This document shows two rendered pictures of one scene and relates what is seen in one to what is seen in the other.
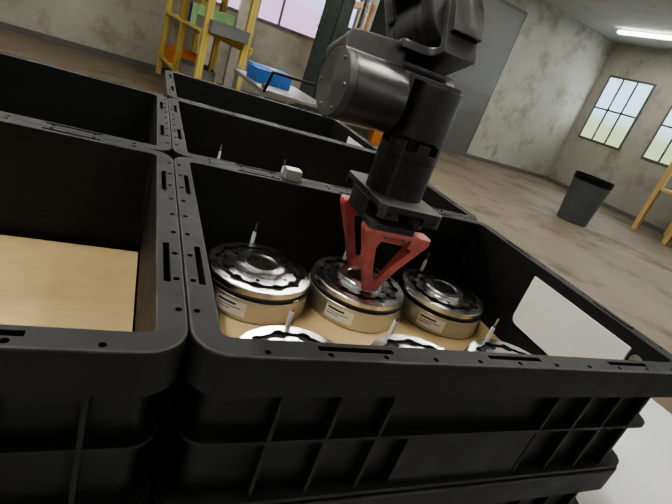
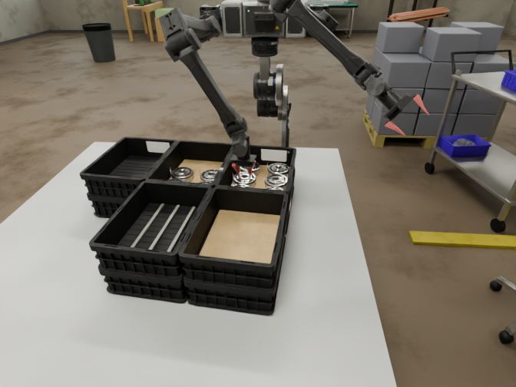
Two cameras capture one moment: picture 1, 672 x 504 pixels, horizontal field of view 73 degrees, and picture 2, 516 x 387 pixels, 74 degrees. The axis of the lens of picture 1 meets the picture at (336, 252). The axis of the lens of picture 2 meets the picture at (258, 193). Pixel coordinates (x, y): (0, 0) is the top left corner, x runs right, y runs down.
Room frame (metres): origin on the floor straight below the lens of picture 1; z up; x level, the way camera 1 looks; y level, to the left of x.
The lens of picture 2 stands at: (-0.42, 0.98, 1.65)
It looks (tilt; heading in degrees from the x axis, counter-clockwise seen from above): 33 degrees down; 308
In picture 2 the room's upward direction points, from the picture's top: 1 degrees counter-clockwise
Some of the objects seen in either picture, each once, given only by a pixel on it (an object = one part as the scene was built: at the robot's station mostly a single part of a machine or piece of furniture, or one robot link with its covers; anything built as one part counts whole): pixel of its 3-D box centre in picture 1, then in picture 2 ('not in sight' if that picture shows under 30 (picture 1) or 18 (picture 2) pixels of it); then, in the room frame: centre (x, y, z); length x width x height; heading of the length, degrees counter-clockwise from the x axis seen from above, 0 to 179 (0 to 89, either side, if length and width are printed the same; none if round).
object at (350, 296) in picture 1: (358, 281); (244, 177); (0.44, -0.03, 0.86); 0.10 x 0.10 x 0.01
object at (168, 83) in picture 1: (271, 116); (133, 157); (0.92, 0.21, 0.92); 0.40 x 0.30 x 0.02; 117
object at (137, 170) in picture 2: (264, 141); (135, 167); (0.92, 0.21, 0.87); 0.40 x 0.30 x 0.11; 117
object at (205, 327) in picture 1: (408, 265); (259, 167); (0.38, -0.07, 0.92); 0.40 x 0.30 x 0.02; 117
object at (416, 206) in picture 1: (399, 174); (243, 153); (0.44, -0.03, 0.98); 0.10 x 0.07 x 0.07; 24
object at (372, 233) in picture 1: (378, 244); (246, 168); (0.43, -0.04, 0.91); 0.07 x 0.07 x 0.09; 24
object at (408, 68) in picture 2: not in sight; (430, 84); (0.38, -3.14, 0.57); 1.15 x 0.80 x 1.14; 32
